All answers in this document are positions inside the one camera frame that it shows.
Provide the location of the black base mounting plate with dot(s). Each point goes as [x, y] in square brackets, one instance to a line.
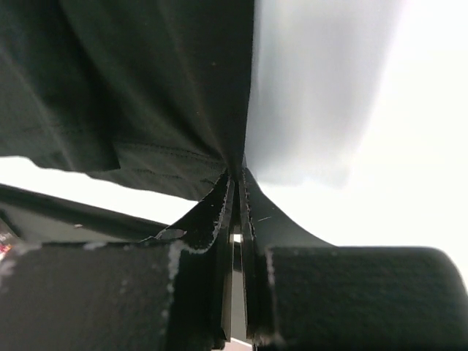
[42, 218]

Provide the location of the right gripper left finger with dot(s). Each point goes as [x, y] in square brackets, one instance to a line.
[170, 291]

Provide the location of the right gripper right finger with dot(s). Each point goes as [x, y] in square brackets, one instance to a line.
[302, 293]

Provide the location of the black tank top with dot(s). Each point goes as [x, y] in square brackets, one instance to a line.
[151, 95]

